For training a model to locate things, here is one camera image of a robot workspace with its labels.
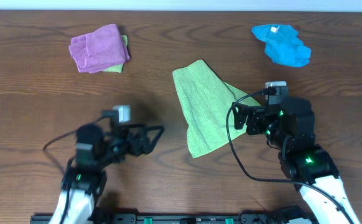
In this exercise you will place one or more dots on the large green microfiber cloth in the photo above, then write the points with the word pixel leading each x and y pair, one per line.
pixel 205 100

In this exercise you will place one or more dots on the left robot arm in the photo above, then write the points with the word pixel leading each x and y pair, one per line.
pixel 85 177

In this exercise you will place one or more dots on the green folded cloth under purple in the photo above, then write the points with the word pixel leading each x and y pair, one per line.
pixel 118 68

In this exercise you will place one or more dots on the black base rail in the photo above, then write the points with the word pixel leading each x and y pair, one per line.
pixel 244 218

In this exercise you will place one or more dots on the blue crumpled cloth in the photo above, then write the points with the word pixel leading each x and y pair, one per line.
pixel 282 44

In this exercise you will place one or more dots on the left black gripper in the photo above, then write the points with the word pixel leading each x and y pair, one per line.
pixel 133 148

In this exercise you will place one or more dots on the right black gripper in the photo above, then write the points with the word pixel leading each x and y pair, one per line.
pixel 254 115

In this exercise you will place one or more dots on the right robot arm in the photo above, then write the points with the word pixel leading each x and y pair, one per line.
pixel 288 125

